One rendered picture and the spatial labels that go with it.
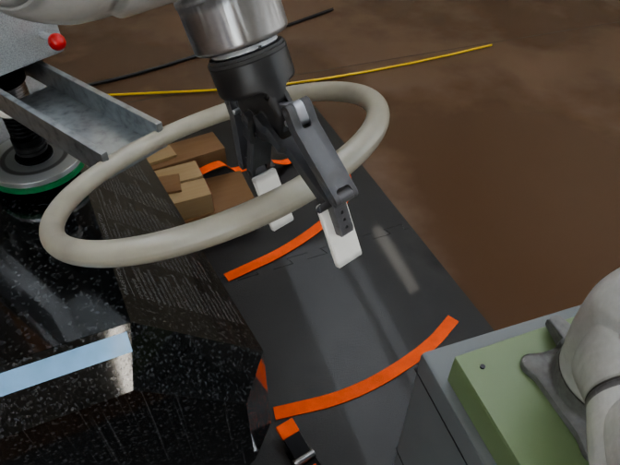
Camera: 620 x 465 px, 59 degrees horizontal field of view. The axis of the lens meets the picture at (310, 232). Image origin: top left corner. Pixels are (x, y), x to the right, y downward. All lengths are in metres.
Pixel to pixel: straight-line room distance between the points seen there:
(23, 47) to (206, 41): 0.76
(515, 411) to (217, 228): 0.58
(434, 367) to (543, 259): 1.49
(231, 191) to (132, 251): 1.81
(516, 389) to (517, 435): 0.08
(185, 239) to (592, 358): 0.53
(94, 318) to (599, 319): 0.82
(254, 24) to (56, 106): 0.75
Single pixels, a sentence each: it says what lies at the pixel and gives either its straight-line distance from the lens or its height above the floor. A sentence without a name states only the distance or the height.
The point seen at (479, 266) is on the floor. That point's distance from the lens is 2.34.
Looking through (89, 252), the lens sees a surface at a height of 1.24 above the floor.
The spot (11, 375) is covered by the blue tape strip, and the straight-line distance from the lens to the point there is 1.09.
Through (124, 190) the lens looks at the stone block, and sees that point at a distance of 1.47.
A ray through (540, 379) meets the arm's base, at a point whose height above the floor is 0.89.
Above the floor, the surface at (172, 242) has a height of 1.27.
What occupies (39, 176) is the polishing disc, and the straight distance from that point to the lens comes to 1.35.
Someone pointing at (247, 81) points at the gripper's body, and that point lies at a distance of 0.49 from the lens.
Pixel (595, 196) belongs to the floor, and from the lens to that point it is 2.88.
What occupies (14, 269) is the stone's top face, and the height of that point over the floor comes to 0.84.
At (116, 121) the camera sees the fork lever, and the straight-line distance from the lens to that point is 1.08.
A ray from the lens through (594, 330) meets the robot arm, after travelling 0.80.
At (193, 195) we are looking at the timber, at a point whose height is 0.24.
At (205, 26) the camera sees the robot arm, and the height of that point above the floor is 1.46.
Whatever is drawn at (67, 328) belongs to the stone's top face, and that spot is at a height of 0.84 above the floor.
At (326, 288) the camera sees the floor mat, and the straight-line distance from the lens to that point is 2.14.
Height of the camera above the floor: 1.65
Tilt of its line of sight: 44 degrees down
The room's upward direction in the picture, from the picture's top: straight up
